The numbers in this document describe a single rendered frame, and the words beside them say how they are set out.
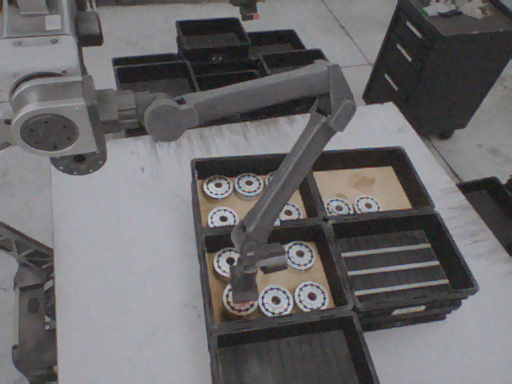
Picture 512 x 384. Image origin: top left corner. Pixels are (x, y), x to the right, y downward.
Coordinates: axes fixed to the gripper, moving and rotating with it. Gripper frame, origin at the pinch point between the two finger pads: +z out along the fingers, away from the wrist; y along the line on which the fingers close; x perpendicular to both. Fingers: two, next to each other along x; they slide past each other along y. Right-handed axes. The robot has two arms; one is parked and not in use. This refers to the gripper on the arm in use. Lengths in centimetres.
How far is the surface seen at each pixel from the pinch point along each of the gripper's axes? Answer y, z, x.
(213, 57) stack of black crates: 167, 41, -15
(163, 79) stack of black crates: 151, 44, 15
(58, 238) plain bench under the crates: 38, 22, 55
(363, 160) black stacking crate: 49, 3, -56
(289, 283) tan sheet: 5.2, 7.3, -16.8
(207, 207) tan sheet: 36.7, 8.0, 4.8
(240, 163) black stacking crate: 49.3, 0.7, -8.1
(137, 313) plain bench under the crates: 7.7, 20.9, 29.4
